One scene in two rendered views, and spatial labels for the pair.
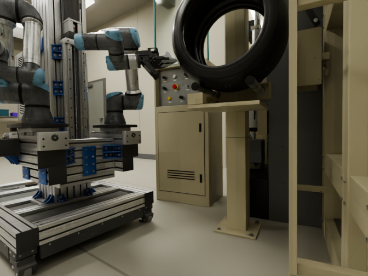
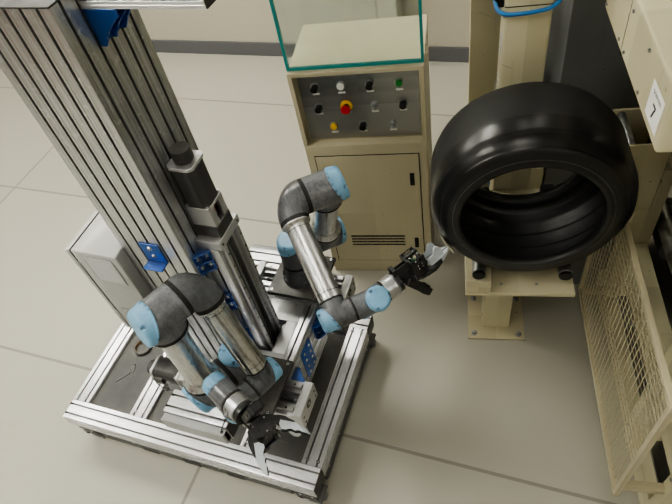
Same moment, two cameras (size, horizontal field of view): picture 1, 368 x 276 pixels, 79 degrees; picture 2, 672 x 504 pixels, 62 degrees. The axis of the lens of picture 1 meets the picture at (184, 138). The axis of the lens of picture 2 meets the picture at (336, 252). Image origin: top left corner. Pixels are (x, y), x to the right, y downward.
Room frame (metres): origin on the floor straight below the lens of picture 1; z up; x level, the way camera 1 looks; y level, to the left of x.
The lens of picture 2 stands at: (0.14, 0.56, 2.47)
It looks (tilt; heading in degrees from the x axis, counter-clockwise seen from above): 48 degrees down; 351
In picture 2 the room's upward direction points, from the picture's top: 14 degrees counter-clockwise
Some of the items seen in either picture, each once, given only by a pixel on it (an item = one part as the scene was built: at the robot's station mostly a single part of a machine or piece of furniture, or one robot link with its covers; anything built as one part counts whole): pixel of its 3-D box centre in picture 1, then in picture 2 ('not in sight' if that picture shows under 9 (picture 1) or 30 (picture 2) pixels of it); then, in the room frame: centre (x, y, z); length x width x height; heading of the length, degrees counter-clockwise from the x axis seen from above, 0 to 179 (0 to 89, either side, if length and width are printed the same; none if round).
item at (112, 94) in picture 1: (115, 101); (294, 246); (1.62, 0.49, 0.88); 0.13 x 0.12 x 0.14; 94
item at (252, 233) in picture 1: (238, 225); (495, 315); (1.52, -0.36, 0.01); 0.27 x 0.27 x 0.02; 63
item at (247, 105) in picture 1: (230, 107); (515, 255); (1.28, -0.27, 0.80); 0.37 x 0.36 x 0.02; 63
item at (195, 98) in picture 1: (207, 102); (477, 248); (1.34, -0.14, 0.84); 0.36 x 0.09 x 0.06; 153
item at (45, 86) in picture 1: (35, 92); (239, 359); (1.22, 0.80, 0.88); 0.13 x 0.12 x 0.14; 117
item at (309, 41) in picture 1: (305, 62); (631, 160); (1.31, -0.70, 1.05); 0.20 x 0.15 x 0.30; 153
